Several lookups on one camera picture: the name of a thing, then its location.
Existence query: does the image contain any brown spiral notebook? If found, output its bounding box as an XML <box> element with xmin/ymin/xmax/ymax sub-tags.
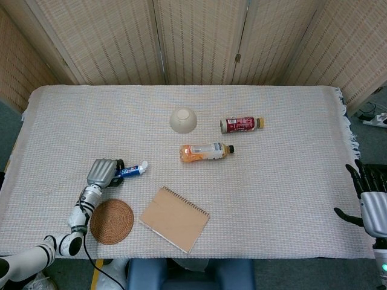
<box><xmin>138</xmin><ymin>186</ymin><xmax>211</xmax><ymax>254</ymax></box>

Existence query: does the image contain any upturned cream ceramic bowl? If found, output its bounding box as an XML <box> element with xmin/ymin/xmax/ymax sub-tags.
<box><xmin>169</xmin><ymin>108</ymin><xmax>198</xmax><ymax>134</ymax></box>

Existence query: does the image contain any blue padded seat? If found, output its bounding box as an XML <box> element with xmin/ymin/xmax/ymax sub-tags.
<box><xmin>125</xmin><ymin>258</ymin><xmax>256</xmax><ymax>290</ymax></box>

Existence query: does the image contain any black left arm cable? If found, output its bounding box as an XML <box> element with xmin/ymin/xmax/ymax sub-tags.
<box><xmin>79</xmin><ymin>196</ymin><xmax>125</xmax><ymax>290</ymax></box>

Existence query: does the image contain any white power strip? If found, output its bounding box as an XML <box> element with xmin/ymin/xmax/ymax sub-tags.
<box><xmin>362</xmin><ymin>112</ymin><xmax>387</xmax><ymax>128</ymax></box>

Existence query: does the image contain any white sneaker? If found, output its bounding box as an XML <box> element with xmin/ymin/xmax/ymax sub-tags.
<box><xmin>21</xmin><ymin>270</ymin><xmax>58</xmax><ymax>290</ymax></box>

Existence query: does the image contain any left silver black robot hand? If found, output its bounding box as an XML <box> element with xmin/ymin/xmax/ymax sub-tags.
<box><xmin>86</xmin><ymin>158</ymin><xmax>125</xmax><ymax>190</ymax></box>

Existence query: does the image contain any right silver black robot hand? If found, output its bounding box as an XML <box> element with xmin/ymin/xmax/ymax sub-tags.
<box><xmin>334</xmin><ymin>159</ymin><xmax>387</xmax><ymax>238</ymax></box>

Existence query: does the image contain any blue white toothpaste tube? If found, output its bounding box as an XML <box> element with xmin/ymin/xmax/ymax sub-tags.
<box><xmin>116</xmin><ymin>160</ymin><xmax>149</xmax><ymax>178</ymax></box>

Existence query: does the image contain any yellow floor tape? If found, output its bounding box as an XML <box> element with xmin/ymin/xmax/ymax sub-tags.
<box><xmin>90</xmin><ymin>259</ymin><xmax>104</xmax><ymax>290</ymax></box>

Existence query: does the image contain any round woven rattan coaster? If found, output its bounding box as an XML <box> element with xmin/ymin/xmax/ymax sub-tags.
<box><xmin>89</xmin><ymin>199</ymin><xmax>135</xmax><ymax>245</ymax></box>

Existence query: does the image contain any red label drink bottle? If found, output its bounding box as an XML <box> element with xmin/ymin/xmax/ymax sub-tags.
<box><xmin>220</xmin><ymin>116</ymin><xmax>266</xmax><ymax>134</ymax></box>

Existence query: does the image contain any white woven tablecloth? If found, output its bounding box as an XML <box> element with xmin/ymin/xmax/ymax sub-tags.
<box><xmin>0</xmin><ymin>84</ymin><xmax>383</xmax><ymax>260</ymax></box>

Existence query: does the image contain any beige woven folding screen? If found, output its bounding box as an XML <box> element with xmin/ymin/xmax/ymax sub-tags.
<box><xmin>0</xmin><ymin>0</ymin><xmax>387</xmax><ymax>115</ymax></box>

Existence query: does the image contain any orange juice bottle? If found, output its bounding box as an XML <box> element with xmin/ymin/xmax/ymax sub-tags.
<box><xmin>178</xmin><ymin>142</ymin><xmax>235</xmax><ymax>164</ymax></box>

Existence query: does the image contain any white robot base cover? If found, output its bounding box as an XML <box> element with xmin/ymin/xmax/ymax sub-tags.
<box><xmin>96</xmin><ymin>258</ymin><xmax>129</xmax><ymax>290</ymax></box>

